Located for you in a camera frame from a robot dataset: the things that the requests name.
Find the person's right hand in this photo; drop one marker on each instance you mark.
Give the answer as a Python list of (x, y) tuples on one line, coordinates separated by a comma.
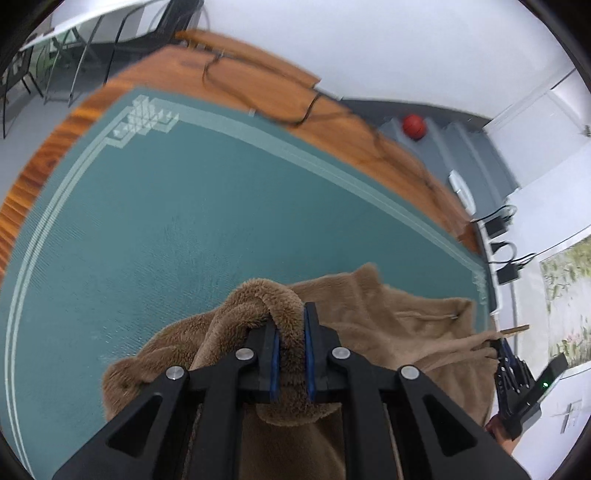
[(496, 431)]

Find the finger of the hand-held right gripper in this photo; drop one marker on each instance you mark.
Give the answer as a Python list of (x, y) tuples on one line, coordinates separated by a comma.
[(503, 369), (521, 376)]

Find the brown fleece garment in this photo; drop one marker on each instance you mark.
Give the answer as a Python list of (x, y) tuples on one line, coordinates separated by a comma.
[(397, 332)]

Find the teal patterned mat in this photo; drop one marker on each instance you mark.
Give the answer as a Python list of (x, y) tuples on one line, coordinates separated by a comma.
[(184, 207)]

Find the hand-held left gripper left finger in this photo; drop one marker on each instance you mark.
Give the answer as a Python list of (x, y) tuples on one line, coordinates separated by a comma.
[(275, 364)]

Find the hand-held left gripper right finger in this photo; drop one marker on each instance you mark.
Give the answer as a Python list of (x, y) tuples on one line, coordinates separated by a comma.
[(308, 355)]

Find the wooden stick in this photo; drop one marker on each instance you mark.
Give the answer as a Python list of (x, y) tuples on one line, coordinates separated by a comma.
[(516, 329)]

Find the white flat device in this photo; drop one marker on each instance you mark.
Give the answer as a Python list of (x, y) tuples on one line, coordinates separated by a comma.
[(461, 187)]

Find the hanging wall scroll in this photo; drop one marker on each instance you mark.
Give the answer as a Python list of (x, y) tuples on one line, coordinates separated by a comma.
[(570, 304)]

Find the black power adapter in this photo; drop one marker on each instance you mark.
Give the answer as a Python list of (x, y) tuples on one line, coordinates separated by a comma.
[(508, 273)]

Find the black metal chair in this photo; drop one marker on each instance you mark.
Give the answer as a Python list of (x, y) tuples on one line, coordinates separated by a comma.
[(92, 41)]

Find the orange ball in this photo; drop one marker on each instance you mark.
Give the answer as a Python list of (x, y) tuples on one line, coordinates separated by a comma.
[(413, 127)]

